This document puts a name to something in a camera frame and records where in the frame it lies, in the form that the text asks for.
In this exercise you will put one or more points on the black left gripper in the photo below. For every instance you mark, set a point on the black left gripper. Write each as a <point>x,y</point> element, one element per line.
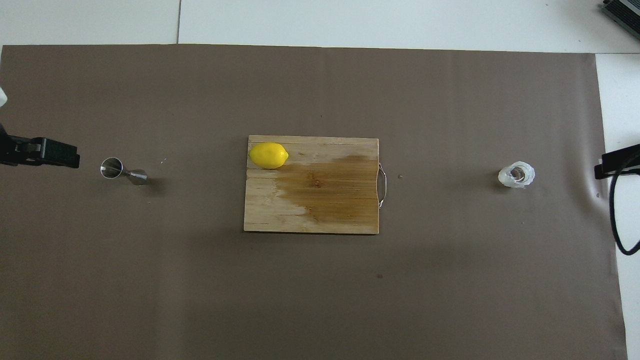
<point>15,150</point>

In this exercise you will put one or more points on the steel double jigger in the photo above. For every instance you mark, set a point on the steel double jigger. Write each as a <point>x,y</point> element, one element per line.
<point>111,168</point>

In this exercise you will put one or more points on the clear faceted glass cup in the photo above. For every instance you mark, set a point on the clear faceted glass cup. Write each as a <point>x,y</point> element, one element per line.
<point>517,175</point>

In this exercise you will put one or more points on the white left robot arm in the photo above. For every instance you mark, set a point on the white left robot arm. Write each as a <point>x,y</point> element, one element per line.
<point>2,96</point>

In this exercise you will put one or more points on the grey ribbed device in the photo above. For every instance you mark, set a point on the grey ribbed device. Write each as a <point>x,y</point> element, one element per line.
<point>625,10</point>

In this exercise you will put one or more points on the brown paper table mat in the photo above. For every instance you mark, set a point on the brown paper table mat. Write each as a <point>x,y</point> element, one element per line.
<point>150,275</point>

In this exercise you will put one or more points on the yellow lemon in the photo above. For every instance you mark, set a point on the yellow lemon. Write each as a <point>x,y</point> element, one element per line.
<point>268,155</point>

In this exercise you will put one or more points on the wooden cutting board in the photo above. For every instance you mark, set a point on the wooden cutting board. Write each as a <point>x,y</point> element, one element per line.
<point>325,210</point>

